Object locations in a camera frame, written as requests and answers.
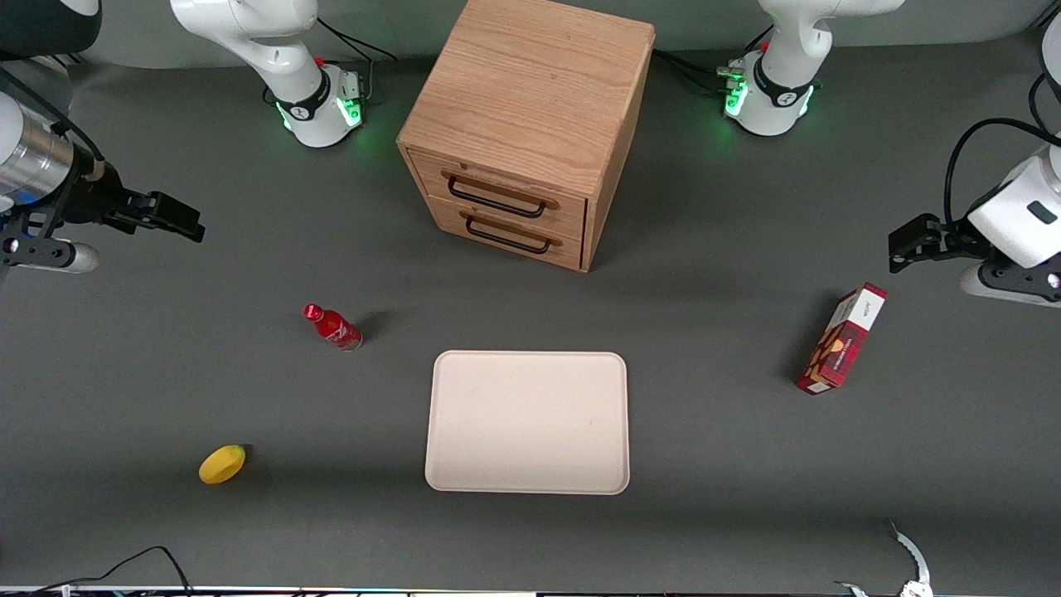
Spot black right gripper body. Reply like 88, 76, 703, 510
62, 160, 135, 226

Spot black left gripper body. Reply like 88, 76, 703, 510
933, 213, 993, 265

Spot red coke bottle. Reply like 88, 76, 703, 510
303, 303, 364, 352

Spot beige rectangular tray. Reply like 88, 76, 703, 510
424, 350, 631, 496

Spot red cookie box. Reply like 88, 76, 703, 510
795, 282, 888, 396

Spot yellow lemon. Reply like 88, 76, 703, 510
198, 444, 247, 485

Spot white curved plastic strip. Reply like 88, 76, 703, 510
833, 518, 933, 597

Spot wooden drawer front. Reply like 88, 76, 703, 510
425, 195, 587, 272
409, 148, 589, 243

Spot wooden drawer cabinet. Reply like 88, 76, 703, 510
396, 0, 656, 274

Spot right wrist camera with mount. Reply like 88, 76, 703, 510
0, 211, 100, 274

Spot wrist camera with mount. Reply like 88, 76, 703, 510
0, 211, 100, 274
960, 259, 1061, 309

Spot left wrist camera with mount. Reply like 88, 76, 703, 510
960, 259, 1061, 309

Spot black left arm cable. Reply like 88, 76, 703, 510
945, 73, 1061, 226

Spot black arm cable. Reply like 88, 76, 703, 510
945, 73, 1061, 226
0, 66, 107, 164

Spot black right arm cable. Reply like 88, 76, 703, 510
0, 66, 107, 164

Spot black right arm base cables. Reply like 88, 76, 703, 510
264, 15, 399, 109

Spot black arm base cables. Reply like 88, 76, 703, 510
264, 15, 399, 109
653, 48, 747, 94

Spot black left arm base cables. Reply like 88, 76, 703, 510
653, 48, 747, 94

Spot black drawer handle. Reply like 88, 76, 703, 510
465, 213, 553, 255
447, 173, 549, 220

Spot thin black cable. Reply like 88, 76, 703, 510
29, 546, 193, 597

